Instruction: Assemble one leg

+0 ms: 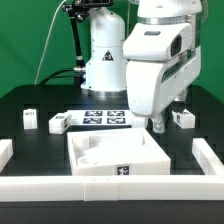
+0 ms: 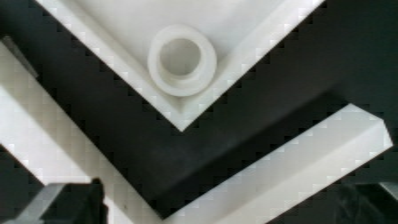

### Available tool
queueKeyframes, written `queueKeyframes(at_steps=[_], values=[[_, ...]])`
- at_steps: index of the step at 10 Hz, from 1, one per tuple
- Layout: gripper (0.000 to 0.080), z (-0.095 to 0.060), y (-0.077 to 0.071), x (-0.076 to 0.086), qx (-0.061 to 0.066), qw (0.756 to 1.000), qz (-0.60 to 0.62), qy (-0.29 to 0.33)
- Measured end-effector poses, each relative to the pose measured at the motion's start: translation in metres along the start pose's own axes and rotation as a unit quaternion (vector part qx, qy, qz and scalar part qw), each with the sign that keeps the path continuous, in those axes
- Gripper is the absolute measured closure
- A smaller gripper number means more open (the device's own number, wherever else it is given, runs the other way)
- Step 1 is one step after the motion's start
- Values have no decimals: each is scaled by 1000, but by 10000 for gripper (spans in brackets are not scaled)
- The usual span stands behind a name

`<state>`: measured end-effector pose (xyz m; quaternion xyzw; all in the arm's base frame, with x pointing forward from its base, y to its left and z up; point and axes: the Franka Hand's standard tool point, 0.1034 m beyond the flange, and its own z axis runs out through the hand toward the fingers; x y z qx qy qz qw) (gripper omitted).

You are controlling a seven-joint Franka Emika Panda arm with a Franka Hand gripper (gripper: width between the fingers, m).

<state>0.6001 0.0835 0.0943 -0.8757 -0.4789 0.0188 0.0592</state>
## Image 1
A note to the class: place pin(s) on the white plate with markers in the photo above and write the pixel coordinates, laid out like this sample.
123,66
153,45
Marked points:
101,117

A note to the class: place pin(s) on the white U-shaped fence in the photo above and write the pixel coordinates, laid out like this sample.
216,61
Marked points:
207,186

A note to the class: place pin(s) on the white square tabletop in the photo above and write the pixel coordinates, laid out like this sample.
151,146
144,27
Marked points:
128,151

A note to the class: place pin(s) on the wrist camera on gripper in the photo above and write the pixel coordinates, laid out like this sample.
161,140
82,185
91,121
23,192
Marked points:
157,42

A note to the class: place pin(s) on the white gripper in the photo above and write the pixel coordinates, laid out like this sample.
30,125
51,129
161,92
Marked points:
149,94

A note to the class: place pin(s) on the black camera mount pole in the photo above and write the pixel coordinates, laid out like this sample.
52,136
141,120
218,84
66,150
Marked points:
78,11

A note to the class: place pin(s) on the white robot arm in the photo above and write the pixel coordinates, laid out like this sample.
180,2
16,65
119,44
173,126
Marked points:
106,69

